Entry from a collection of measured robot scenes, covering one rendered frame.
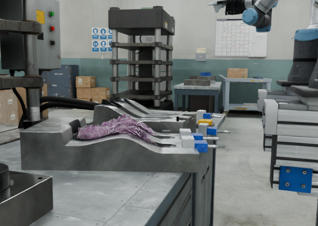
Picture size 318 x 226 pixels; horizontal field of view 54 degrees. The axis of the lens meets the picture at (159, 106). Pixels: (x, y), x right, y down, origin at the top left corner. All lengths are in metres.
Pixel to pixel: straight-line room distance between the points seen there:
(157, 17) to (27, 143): 4.37
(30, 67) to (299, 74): 1.20
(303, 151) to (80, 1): 7.98
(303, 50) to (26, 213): 1.21
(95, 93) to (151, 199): 7.25
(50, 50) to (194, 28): 6.06
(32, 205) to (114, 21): 4.82
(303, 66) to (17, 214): 1.21
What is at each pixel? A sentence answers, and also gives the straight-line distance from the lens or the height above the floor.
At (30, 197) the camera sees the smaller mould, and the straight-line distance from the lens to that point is 0.64.
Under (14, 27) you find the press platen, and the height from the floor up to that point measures 1.26.
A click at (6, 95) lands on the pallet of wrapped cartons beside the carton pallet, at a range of 5.06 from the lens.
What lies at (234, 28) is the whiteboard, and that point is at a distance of 7.65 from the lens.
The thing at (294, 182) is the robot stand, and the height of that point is 0.76.
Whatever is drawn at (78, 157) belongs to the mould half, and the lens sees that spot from 0.91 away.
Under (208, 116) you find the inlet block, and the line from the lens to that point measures 1.72.
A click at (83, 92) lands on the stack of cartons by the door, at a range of 8.05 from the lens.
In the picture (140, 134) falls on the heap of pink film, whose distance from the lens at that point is 0.92.
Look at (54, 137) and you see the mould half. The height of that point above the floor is 0.89.
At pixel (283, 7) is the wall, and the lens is 7.82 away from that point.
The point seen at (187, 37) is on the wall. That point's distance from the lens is 7.70.
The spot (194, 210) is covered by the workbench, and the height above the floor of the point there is 0.46.
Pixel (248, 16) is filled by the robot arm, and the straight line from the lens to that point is 1.58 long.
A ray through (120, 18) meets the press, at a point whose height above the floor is 1.88.
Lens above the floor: 1.09
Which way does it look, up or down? 7 degrees down
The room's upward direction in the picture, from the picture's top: 1 degrees clockwise
